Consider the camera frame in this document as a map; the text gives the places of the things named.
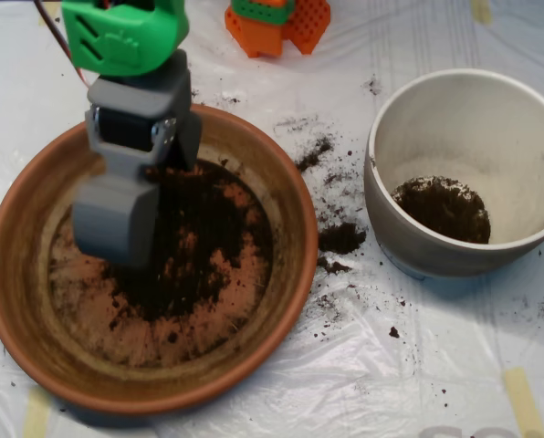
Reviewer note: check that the white ceramic pot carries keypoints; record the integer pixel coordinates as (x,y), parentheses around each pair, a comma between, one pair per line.
(436,260)

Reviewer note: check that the flat spilled soil clump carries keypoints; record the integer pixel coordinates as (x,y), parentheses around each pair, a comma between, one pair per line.
(333,267)

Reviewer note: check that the elongated spilled soil clump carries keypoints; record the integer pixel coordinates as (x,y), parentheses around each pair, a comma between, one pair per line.
(313,157)

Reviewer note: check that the terracotta clay bowl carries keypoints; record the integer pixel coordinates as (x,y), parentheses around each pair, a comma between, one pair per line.
(25,274)

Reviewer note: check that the tiny spilled soil clod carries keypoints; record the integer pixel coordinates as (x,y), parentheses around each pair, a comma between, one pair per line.
(394,332)

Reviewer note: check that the beige masking tape strip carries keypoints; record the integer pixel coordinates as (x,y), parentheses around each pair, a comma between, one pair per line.
(48,13)
(37,415)
(482,11)
(523,401)

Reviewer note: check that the dark soil pile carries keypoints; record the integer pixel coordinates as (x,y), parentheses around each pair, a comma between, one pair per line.
(199,255)

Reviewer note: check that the clear plastic cover sheet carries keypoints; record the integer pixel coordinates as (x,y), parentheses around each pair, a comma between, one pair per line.
(390,374)

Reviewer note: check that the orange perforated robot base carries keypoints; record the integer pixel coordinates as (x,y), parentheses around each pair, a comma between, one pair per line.
(258,41)

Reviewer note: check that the dark soil heap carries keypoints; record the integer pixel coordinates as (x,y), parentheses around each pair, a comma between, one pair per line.
(445,214)

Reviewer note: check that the large spilled soil clump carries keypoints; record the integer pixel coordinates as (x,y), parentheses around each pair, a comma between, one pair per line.
(342,237)

